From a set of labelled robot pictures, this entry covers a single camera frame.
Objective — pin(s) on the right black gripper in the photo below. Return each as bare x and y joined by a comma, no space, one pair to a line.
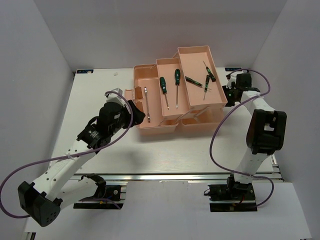
224,90

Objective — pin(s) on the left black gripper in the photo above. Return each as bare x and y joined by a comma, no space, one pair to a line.
138,115

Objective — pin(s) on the small precision screwdriver front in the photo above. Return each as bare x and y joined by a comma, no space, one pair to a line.
211,75

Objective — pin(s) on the small precision screwdriver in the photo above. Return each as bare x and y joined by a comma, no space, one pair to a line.
196,83
211,75
206,86

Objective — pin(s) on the silver ratchet wrench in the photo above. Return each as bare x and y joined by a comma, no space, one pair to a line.
147,104

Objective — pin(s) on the large green screwdriver front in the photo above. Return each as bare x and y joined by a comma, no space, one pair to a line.
163,87

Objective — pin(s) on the pink plastic toolbox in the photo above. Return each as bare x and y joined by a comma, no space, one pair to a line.
182,92

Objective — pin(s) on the large green screwdriver tip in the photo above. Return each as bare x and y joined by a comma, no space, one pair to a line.
177,77

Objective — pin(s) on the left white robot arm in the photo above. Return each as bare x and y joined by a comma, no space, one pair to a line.
47,195

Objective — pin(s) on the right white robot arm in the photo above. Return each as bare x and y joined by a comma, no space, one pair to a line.
266,131

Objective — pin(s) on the blue label right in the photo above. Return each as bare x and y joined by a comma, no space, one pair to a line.
232,69

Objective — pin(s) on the blue label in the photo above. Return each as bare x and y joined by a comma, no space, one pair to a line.
84,71
232,69

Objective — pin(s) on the blue label left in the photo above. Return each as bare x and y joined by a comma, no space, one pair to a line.
84,71

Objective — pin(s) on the white front cover board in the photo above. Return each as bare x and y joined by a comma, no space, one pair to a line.
156,210

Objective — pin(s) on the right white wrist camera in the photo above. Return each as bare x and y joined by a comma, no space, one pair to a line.
231,81

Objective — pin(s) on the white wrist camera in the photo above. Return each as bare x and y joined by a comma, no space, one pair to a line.
115,97
231,81

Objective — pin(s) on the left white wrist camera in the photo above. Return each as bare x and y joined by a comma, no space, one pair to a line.
115,97

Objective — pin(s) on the aluminium table edge rail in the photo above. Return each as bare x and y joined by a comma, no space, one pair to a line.
165,177

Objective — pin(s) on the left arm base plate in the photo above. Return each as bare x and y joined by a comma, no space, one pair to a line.
111,198

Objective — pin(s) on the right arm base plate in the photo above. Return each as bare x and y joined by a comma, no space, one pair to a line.
224,198

